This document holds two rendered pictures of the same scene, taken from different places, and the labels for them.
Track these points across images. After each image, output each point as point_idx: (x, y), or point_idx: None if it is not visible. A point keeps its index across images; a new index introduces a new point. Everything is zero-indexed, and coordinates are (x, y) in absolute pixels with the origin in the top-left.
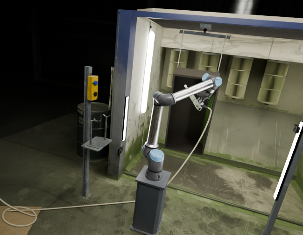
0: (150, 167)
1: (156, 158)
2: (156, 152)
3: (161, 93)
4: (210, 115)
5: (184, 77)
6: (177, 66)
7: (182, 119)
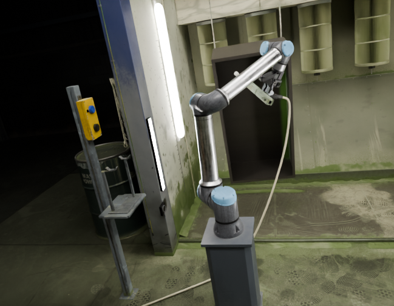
0: (219, 218)
1: (224, 200)
2: (222, 191)
3: (201, 93)
4: (289, 109)
5: (230, 59)
6: (214, 47)
7: (246, 129)
